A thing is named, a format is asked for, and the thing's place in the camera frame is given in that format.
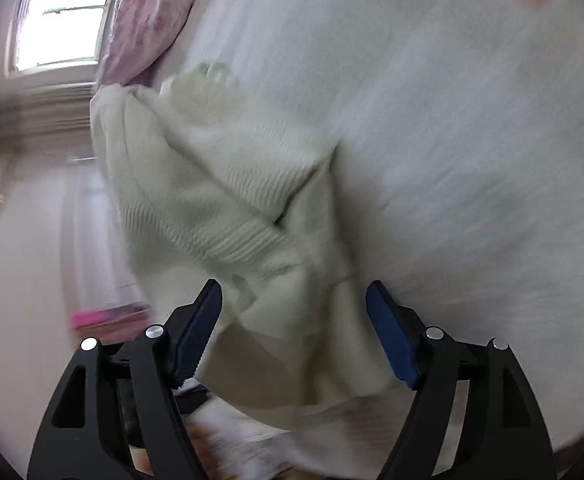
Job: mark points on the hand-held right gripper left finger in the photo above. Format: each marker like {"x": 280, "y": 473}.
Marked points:
{"x": 199, "y": 330}

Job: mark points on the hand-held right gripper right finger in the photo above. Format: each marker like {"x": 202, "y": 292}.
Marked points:
{"x": 389, "y": 335}

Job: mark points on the white button jacket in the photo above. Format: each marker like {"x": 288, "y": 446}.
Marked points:
{"x": 222, "y": 185}

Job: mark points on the pink towel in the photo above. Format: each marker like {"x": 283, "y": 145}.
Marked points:
{"x": 92, "y": 319}

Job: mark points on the pale floral bed sheet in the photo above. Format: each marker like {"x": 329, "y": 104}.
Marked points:
{"x": 446, "y": 160}

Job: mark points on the grey striped curtain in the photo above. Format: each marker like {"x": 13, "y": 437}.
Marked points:
{"x": 42, "y": 110}

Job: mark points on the purple floral quilt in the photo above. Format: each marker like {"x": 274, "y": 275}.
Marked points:
{"x": 142, "y": 25}

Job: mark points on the window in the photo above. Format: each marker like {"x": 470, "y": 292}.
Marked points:
{"x": 57, "y": 35}

